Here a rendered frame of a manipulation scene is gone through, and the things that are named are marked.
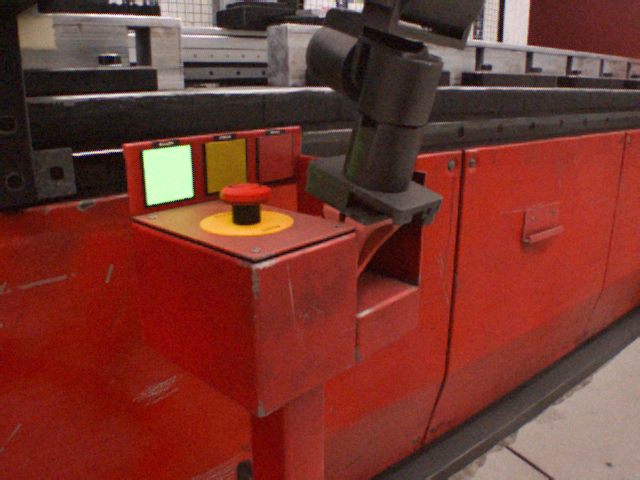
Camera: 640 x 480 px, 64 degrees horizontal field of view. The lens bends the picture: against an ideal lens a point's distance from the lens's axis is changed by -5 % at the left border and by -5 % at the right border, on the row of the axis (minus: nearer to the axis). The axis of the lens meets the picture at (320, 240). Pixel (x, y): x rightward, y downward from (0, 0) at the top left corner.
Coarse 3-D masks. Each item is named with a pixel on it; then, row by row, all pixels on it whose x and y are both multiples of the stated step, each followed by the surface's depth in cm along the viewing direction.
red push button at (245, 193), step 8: (232, 184) 42; (240, 184) 41; (248, 184) 41; (256, 184) 42; (224, 192) 40; (232, 192) 40; (240, 192) 40; (248, 192) 40; (256, 192) 40; (264, 192) 40; (224, 200) 40; (232, 200) 40; (240, 200) 39; (248, 200) 39; (256, 200) 40; (264, 200) 40; (232, 208) 41; (240, 208) 41; (248, 208) 41; (256, 208) 41; (232, 216) 41; (240, 216) 41; (248, 216) 41; (256, 216) 41; (240, 224) 41; (248, 224) 41
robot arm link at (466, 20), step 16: (416, 0) 35; (432, 0) 36; (448, 0) 36; (464, 0) 37; (480, 0) 38; (400, 16) 37; (416, 16) 37; (432, 16) 37; (448, 16) 38; (464, 16) 38
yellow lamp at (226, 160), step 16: (208, 144) 48; (224, 144) 49; (240, 144) 50; (208, 160) 48; (224, 160) 49; (240, 160) 51; (208, 176) 48; (224, 176) 50; (240, 176) 51; (208, 192) 49
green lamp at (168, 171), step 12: (144, 156) 43; (156, 156) 44; (168, 156) 45; (180, 156) 46; (156, 168) 44; (168, 168) 45; (180, 168) 46; (156, 180) 45; (168, 180) 45; (180, 180) 46; (156, 192) 45; (168, 192) 46; (180, 192) 46; (192, 192) 47
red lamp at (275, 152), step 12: (264, 144) 52; (276, 144) 54; (288, 144) 55; (264, 156) 53; (276, 156) 54; (288, 156) 55; (264, 168) 53; (276, 168) 54; (288, 168) 56; (264, 180) 53; (276, 180) 55
